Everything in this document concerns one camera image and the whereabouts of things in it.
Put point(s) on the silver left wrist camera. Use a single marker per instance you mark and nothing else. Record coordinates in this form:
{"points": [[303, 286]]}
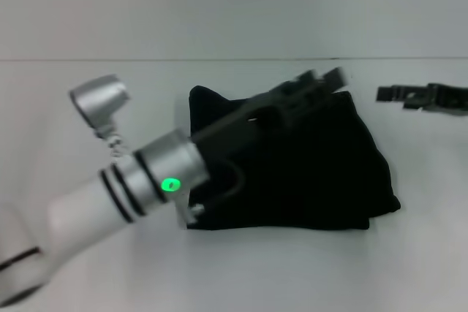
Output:
{"points": [[98, 103]]}

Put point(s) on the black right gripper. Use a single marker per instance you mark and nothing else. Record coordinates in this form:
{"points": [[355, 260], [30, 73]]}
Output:
{"points": [[448, 99]]}

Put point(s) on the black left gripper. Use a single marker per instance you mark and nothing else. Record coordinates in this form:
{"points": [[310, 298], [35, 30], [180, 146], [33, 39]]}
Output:
{"points": [[256, 118]]}

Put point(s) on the black t-shirt with FREE print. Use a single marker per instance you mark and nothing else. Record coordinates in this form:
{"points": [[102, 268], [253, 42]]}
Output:
{"points": [[311, 166]]}

